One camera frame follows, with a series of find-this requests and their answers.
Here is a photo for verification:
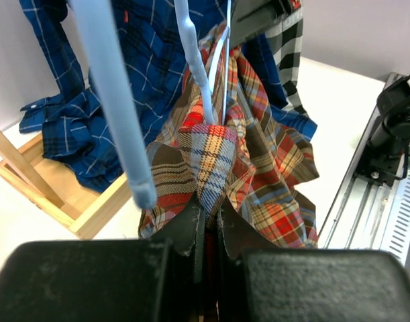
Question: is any red brown plaid shirt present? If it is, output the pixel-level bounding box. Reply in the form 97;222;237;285
137;23;321;250

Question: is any aluminium mounting rail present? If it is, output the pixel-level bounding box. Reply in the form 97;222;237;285
319;73;410;265

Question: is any wooden clothes rack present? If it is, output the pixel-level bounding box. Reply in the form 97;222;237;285
0;130;131;239

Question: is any black white plaid shirt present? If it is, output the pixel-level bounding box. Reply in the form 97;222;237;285
265;7;307;115

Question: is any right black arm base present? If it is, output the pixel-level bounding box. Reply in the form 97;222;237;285
354;75;410;187

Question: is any blue plaid shirt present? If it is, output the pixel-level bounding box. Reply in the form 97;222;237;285
17;0;318;194

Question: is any light blue hanger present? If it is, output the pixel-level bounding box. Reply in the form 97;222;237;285
70;1;218;209

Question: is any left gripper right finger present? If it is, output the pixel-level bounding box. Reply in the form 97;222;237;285
217;201;410;321

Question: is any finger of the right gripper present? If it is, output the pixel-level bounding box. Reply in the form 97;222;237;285
230;0;294;46

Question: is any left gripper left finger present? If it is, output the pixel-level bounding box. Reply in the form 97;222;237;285
0;197;205;321

